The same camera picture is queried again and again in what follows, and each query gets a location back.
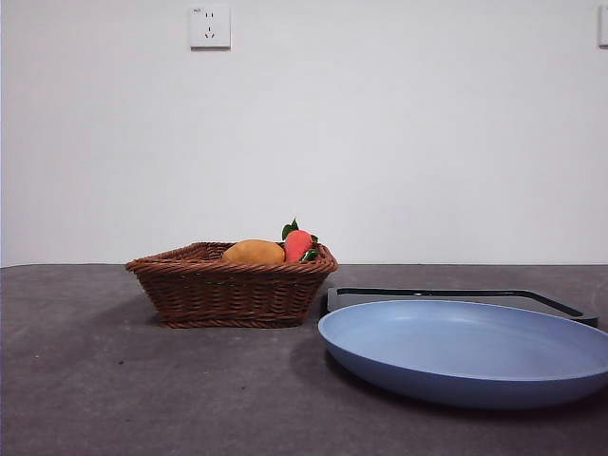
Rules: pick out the black flat tray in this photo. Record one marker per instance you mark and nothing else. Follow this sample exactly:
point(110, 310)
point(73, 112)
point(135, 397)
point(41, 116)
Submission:
point(342, 301)

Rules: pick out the blue round plate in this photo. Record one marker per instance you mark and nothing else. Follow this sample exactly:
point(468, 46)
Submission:
point(451, 347)

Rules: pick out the brown wicker basket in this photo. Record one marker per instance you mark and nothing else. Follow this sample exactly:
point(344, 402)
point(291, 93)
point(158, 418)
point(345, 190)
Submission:
point(214, 294)

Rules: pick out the white wall socket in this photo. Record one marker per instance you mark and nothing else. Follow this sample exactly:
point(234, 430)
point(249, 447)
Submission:
point(210, 26)

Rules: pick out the white wall plate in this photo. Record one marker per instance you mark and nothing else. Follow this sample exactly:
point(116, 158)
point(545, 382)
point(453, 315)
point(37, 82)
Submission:
point(603, 27)

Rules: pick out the orange carrot with green leaves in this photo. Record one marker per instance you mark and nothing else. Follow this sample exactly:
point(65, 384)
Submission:
point(297, 244)

